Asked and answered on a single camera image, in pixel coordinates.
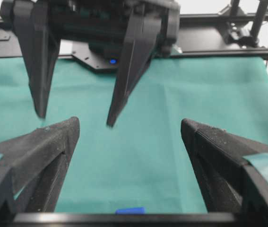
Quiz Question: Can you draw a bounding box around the black table frame rail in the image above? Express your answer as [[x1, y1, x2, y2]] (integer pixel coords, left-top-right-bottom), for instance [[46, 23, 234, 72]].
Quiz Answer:
[[0, 14, 268, 60]]

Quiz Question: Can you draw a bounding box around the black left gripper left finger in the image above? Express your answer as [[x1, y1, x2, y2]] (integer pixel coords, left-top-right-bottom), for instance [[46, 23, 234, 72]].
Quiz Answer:
[[0, 117, 80, 222]]

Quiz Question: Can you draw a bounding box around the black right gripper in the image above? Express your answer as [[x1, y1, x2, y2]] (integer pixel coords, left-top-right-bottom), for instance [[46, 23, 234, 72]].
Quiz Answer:
[[0, 0, 181, 128]]

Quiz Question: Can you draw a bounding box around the blue block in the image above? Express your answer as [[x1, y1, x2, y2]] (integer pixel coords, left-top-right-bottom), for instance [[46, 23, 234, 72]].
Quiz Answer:
[[115, 207, 146, 215]]

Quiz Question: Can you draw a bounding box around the green table cloth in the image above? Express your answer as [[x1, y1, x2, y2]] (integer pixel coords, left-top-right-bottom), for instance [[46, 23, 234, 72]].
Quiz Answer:
[[0, 58, 268, 213]]

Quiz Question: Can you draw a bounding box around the black camera stand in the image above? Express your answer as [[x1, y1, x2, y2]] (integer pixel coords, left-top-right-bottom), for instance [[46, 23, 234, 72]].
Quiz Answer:
[[218, 0, 268, 49]]

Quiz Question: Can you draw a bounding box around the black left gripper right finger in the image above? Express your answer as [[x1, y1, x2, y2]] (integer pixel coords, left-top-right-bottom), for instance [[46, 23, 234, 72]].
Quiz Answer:
[[181, 119, 268, 227]]

